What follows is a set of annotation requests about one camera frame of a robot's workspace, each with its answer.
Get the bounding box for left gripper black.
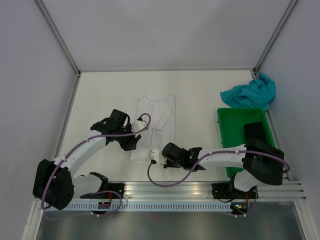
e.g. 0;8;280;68
116;124;141;152

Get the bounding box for white t shirt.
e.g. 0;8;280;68
129;96;176;162

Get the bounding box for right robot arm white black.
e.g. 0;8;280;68
161;138;289;198

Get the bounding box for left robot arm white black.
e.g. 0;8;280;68
32;109;148;210

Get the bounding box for green plastic bin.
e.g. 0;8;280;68
216;107;276;179

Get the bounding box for black rolled t shirt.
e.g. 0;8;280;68
244;121;267;143

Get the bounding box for teal t shirt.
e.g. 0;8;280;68
220;73;276;111

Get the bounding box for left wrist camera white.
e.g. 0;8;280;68
132;120;150;135

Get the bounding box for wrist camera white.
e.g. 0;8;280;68
149;149;165;165
132;120;150;135

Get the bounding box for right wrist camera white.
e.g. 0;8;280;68
149;149;165;165

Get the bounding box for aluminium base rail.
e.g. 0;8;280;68
109;181;307;202

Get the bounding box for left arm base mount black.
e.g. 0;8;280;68
80;182;125;200

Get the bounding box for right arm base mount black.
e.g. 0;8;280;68
211;182;257;203

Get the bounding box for white slotted cable duct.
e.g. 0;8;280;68
44;201;235;212

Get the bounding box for left aluminium frame post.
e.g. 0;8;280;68
34;0;81;77

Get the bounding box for aluminium frame post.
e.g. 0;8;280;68
250;0;300;79
34;0;81;77

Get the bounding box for right aluminium frame post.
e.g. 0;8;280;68
250;0;300;79

